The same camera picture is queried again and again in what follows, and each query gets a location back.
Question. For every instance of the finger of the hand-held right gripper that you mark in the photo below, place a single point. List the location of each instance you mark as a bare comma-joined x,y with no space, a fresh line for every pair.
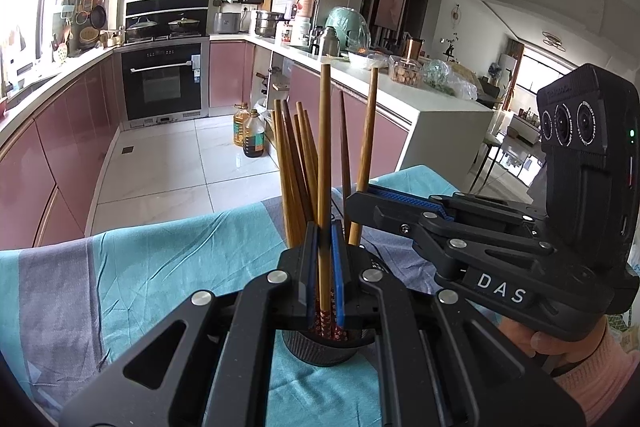
380,217
405,200

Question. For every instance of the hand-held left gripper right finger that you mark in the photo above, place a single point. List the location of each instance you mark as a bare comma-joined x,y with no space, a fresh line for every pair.
339,277

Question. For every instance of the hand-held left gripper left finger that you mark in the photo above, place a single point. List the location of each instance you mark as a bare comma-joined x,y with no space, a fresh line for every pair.
311,267

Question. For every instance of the red-tipped wooden chopstick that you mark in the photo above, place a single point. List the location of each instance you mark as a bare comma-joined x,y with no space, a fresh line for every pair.
325,157
367,132

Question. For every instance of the black mesh utensil holder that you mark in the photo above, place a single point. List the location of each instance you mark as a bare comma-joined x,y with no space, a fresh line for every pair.
320,354

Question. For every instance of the bunch of wooden chopsticks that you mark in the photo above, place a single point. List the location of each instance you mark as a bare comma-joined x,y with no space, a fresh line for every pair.
292,167

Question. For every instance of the person's right forearm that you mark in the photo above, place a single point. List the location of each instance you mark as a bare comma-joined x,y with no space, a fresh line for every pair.
600,392

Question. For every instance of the person's right hand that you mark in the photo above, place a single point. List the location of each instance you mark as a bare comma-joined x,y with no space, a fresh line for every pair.
530,339

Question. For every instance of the large balcony window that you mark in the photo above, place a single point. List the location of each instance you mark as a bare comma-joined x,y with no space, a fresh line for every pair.
545,77

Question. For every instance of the clear snack container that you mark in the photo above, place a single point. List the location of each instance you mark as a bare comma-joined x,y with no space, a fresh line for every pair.
406,73

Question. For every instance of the plastic bag of greens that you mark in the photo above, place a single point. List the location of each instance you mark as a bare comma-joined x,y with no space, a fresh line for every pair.
447,79

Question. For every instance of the dark cooking oil bottle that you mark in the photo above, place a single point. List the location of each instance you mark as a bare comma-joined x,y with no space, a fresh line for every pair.
254,137

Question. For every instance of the white bowl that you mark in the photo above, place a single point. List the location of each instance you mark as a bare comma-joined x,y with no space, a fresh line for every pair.
367,61

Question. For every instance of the copper cup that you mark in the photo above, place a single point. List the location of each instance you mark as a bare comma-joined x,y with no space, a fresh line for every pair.
414,48

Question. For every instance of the white plastic bag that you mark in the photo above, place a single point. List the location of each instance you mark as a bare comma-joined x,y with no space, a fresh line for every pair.
265,112

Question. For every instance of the yellow cooking oil bottle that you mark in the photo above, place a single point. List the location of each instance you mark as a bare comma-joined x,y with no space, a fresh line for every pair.
240,124

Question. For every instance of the teal grey patterned tablecloth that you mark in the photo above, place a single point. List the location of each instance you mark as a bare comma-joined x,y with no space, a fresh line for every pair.
150,267

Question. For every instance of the steel thermos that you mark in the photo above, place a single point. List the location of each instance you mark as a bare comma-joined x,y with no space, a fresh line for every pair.
330,41

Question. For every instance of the white jar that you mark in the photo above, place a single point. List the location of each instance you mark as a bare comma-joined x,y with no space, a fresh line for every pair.
301,32

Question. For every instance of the steel stock pot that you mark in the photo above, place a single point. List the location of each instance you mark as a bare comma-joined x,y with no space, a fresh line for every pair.
268,24

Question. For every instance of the black built-in oven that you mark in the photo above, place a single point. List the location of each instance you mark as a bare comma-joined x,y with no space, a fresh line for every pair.
162,82

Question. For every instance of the silver toaster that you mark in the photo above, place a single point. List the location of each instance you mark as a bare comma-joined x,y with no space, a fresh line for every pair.
226,23

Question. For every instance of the lidded black cooking pot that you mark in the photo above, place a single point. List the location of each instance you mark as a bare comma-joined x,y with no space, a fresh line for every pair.
183,26

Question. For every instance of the pink kitchen base cabinets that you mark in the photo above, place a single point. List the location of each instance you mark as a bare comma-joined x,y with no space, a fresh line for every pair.
65,132

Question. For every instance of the black wok with lid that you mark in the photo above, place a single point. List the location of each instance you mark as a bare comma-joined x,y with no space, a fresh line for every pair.
141,29

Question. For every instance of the black range hood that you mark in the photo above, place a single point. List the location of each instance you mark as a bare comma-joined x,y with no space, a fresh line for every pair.
167,4

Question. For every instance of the white dotted cup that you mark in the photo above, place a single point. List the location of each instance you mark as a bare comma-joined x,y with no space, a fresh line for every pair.
60,55

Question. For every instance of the hanging black frying pan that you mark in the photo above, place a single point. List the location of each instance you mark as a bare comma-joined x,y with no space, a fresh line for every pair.
98,17

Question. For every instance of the wall painting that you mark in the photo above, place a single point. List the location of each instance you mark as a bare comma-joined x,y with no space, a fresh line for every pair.
390,6

